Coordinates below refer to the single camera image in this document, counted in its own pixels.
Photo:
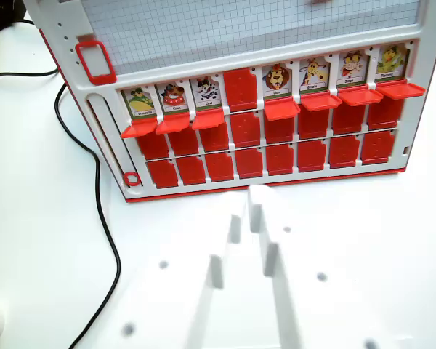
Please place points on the red flap of game board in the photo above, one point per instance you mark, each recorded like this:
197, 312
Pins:
240, 89

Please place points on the red and white game board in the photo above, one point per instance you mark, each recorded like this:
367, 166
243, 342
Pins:
240, 36

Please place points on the black box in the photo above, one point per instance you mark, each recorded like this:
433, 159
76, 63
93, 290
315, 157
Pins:
3, 12

